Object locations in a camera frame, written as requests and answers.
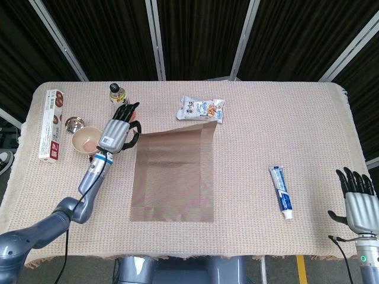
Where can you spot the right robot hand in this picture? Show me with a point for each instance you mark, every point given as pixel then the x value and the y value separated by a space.
pixel 362 213

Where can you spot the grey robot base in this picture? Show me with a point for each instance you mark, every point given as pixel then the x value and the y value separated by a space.
pixel 177 272

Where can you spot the white snack bag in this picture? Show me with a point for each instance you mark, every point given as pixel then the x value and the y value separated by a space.
pixel 198 108

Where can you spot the orange drink bottle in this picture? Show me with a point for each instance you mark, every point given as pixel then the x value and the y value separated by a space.
pixel 117 94

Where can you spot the pink beige woven tablecloth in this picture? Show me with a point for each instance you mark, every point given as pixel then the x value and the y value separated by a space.
pixel 251 142

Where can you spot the brown woven placemat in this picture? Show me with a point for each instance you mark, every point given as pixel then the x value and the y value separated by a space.
pixel 174 183

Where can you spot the white table leg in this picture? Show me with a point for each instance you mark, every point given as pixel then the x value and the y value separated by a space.
pixel 263 272

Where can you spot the long white red box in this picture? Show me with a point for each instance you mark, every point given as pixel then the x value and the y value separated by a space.
pixel 51 124

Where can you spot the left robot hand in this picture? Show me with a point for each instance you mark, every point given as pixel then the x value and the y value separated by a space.
pixel 115 133

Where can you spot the black metal stand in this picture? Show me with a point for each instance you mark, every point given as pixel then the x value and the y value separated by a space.
pixel 9 137

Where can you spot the white blue toothpaste tube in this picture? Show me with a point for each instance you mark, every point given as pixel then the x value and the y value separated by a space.
pixel 281 189

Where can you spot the white partition post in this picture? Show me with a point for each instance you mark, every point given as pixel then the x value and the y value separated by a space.
pixel 349 56
pixel 10 118
pixel 63 44
pixel 156 44
pixel 373 163
pixel 244 44

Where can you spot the beige bowl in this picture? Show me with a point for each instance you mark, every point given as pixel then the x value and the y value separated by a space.
pixel 84 139

